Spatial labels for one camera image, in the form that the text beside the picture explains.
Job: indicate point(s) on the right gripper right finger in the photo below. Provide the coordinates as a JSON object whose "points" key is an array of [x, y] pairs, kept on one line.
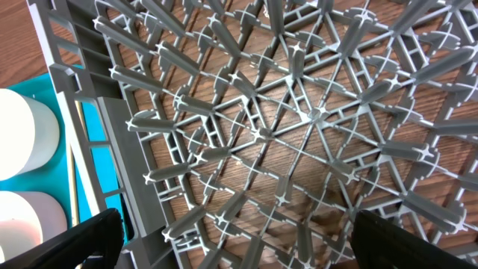
{"points": [[378, 243]]}

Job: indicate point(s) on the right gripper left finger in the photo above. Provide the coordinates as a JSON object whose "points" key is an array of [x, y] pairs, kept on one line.
{"points": [[95, 243]]}

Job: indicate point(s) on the pink bowl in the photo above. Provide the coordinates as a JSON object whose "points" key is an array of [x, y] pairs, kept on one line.
{"points": [[28, 219]]}

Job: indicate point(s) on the white bowl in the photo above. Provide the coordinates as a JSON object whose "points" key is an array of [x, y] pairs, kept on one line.
{"points": [[30, 134]]}

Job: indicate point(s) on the grey dishwasher rack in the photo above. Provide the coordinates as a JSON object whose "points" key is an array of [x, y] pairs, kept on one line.
{"points": [[249, 134]]}

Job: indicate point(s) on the teal serving tray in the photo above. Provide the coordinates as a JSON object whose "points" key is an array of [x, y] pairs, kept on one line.
{"points": [[51, 178]]}

